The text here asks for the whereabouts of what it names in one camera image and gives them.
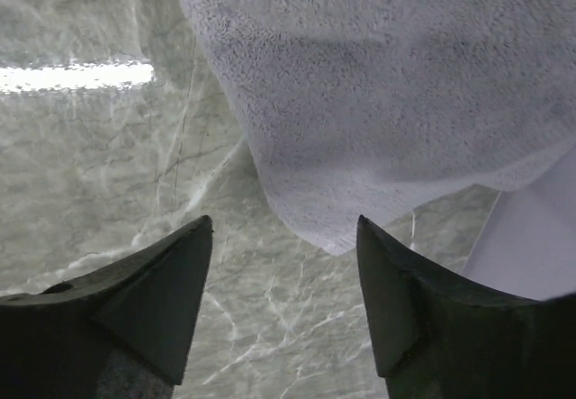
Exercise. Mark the grey towel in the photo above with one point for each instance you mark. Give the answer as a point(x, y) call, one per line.
point(375, 107)

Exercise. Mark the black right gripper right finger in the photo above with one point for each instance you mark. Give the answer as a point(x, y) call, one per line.
point(436, 334)

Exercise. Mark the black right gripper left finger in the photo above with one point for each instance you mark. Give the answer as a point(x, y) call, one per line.
point(122, 331)

